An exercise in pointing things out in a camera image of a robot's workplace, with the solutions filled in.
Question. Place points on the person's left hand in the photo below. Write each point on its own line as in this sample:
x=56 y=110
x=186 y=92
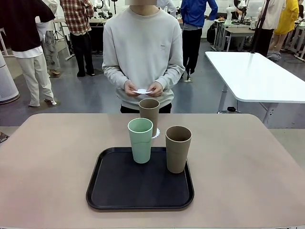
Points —
x=157 y=90

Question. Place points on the person's right hand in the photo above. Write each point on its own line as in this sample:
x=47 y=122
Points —
x=130 y=88

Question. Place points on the small white paper slip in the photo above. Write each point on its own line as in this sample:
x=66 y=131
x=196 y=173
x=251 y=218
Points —
x=141 y=91

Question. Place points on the tan tall cup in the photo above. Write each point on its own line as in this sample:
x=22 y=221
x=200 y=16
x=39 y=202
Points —
x=149 y=112

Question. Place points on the mint green tall cup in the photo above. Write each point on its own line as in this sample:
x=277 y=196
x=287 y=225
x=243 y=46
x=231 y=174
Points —
x=141 y=148

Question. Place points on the brown tall cup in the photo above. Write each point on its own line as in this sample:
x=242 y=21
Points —
x=177 y=155

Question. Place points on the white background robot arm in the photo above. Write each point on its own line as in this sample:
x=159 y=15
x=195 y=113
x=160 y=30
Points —
x=104 y=7
x=229 y=13

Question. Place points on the person's right forearm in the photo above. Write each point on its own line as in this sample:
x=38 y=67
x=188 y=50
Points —
x=114 y=76

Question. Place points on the person's left forearm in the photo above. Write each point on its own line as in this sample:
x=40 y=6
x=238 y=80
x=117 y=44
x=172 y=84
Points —
x=172 y=76

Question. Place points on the person in grey sweatshirt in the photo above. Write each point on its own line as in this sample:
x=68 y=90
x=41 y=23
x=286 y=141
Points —
x=143 y=47

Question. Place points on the white paper doily coaster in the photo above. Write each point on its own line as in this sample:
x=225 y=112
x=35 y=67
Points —
x=156 y=135

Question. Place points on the beige topped desk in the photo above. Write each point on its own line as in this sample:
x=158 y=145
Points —
x=97 y=21

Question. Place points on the black table foot caster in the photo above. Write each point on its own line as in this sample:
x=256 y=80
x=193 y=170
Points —
x=231 y=109

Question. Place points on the black backpack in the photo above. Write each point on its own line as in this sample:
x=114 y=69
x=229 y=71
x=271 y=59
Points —
x=210 y=34

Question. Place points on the person in blue shirt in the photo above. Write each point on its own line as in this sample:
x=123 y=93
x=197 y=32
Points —
x=193 y=14

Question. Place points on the person in white top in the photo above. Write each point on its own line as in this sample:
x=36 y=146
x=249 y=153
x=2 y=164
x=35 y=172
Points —
x=170 y=6

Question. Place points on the person in grey patterned skirt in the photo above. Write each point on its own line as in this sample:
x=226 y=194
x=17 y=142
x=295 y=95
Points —
x=51 y=47

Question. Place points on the person in plaid shirt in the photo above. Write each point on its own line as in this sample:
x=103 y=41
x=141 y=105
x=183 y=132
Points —
x=76 y=16

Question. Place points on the black plastic tray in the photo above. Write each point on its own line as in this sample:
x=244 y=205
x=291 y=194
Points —
x=143 y=188

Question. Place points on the grey workbench desk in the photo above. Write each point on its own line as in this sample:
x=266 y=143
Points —
x=238 y=32

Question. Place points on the white table with legs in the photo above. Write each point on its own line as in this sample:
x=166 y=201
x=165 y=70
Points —
x=257 y=76

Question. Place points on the grey cloth bundle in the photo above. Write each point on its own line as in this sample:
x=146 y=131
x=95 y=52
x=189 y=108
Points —
x=274 y=56

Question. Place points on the person in black shirt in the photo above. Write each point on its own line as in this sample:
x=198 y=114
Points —
x=23 y=23

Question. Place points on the black stand pole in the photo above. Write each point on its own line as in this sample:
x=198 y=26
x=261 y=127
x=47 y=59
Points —
x=264 y=14

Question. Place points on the dark patterned floor object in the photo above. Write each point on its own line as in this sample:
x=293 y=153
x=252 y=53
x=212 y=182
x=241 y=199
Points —
x=3 y=138

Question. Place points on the person in cream top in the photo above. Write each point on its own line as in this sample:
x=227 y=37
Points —
x=276 y=14

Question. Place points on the person in yellow coat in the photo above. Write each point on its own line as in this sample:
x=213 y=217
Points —
x=288 y=19

